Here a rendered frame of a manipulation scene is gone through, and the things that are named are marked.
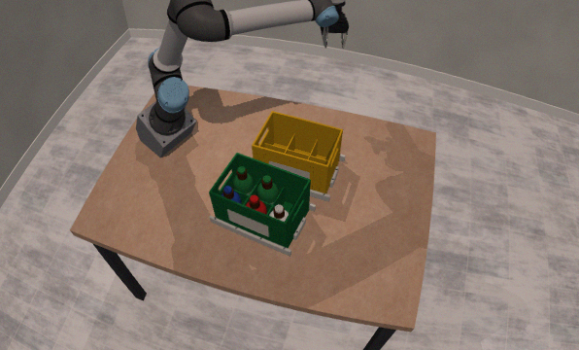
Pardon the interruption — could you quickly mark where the green plastic crate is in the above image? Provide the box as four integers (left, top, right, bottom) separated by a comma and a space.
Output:
214, 157, 311, 248

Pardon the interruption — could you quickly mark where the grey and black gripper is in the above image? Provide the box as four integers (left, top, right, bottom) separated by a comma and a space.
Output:
321, 1, 349, 48

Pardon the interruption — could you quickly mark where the yellow divided crate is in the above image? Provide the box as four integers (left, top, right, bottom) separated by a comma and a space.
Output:
254, 114, 343, 193

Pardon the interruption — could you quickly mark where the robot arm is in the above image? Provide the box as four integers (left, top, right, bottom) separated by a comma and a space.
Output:
148, 0, 345, 135

